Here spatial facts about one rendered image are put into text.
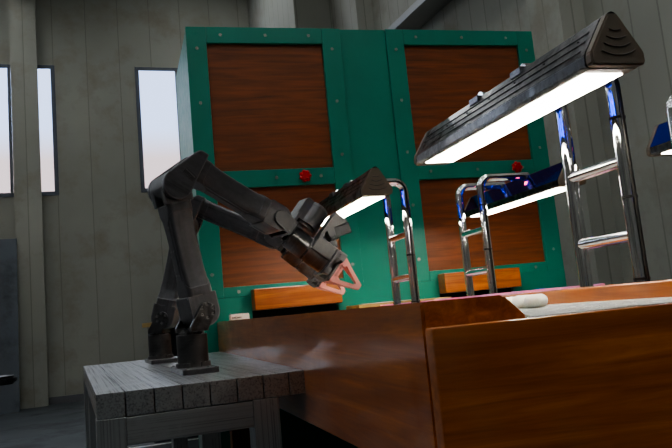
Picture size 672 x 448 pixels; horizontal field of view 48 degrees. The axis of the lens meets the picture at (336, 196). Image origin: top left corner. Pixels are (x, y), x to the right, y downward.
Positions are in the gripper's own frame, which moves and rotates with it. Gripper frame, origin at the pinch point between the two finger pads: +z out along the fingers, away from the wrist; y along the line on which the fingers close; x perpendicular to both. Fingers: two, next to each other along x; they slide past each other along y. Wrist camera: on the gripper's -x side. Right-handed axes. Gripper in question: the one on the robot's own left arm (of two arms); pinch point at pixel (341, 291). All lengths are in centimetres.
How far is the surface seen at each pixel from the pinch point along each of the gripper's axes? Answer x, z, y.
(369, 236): -32, 7, 49
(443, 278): -35, 36, 42
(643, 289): -3, 12, -114
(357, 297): -11, 16, 48
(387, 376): 30, -15, -120
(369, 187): -18.8, -15.4, -30.3
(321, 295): -3.3, 3.7, 41.6
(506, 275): -50, 55, 41
